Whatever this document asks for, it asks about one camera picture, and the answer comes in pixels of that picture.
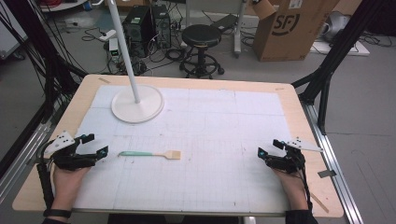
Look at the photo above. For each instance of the small device with green display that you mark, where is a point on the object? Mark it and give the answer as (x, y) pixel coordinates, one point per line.
(114, 49)

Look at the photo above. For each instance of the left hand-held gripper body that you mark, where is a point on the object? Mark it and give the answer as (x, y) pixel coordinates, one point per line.
(67, 161)

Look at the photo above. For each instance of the thin wooden stick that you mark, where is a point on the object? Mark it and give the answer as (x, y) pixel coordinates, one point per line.
(319, 202)

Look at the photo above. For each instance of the grey tape strip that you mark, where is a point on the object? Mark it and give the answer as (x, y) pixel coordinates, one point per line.
(327, 173)

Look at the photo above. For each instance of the white flat board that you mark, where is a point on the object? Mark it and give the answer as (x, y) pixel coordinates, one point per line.
(342, 49)

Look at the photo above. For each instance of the white grid mat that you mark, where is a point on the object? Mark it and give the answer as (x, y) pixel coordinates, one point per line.
(202, 130)

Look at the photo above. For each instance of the slim black computer tower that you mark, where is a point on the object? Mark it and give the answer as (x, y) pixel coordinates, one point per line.
(161, 25)

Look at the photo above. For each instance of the white lamp stand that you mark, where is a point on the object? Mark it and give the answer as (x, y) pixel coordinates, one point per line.
(137, 107)

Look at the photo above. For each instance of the white power strip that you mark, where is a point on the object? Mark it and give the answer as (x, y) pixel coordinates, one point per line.
(107, 34)

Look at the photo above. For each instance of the black wristband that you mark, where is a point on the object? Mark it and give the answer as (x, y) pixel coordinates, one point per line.
(57, 213)

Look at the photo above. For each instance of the black round stool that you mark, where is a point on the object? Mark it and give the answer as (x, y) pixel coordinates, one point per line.
(200, 35)

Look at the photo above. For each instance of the black metal frame stand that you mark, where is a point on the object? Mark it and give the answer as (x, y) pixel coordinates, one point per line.
(330, 62)
(46, 62)

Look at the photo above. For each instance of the person's left hand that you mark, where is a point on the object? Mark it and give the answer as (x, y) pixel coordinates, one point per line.
(65, 186)

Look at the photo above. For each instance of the person's right hand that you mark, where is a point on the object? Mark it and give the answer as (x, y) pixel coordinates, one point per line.
(294, 189)

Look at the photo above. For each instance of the aluminium rail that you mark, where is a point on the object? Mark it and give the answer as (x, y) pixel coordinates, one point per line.
(21, 161)
(333, 161)

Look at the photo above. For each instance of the grey rounded appliance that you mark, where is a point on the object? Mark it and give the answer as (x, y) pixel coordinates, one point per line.
(336, 26)

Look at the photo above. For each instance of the brown cardboard box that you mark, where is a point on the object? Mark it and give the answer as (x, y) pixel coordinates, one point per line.
(289, 34)

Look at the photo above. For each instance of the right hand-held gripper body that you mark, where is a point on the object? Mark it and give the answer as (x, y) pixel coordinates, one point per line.
(288, 162)

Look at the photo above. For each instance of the white stand post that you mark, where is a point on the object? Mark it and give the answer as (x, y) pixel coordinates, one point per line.
(240, 28)

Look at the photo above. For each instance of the large black computer tower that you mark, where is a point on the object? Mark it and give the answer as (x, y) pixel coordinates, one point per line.
(137, 28)

